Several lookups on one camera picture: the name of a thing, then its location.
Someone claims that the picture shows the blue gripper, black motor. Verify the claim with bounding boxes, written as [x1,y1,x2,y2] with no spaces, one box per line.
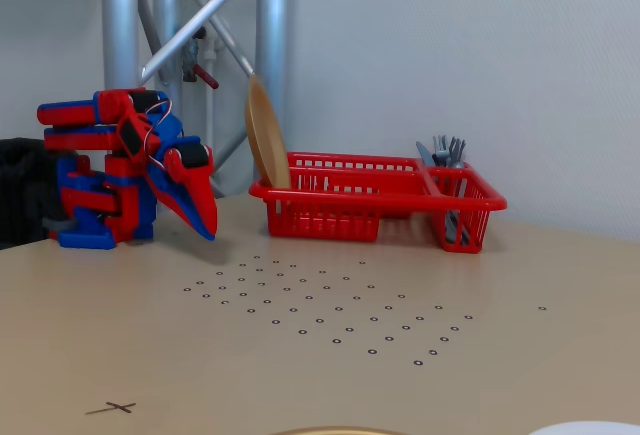
[143,113,220,242]

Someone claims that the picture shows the gold plastic plate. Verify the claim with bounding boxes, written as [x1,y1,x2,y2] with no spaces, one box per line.
[243,74,293,191]

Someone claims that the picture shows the grey table clamp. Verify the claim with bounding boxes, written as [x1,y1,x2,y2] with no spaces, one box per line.
[42,217,79,240]

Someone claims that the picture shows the black fabric bag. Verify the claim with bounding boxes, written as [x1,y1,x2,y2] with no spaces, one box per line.
[0,137,69,251]

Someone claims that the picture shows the red plastic dish rack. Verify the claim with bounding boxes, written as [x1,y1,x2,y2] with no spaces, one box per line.
[248,151,509,255]

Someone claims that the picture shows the blue grey plastic knife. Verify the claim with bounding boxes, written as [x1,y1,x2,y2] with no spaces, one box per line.
[415,140,437,169]

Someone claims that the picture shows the light grey plastic fork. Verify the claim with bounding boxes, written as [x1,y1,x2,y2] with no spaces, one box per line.
[432,134,450,166]

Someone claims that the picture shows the dark grey plastic fork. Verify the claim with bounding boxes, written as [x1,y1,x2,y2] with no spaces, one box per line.
[448,137,468,169]

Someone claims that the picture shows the valve with red handle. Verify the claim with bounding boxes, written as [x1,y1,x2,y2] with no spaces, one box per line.
[180,27,220,91]

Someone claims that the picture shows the aluminium truss frame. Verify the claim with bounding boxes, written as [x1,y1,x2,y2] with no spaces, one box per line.
[99,0,296,201]

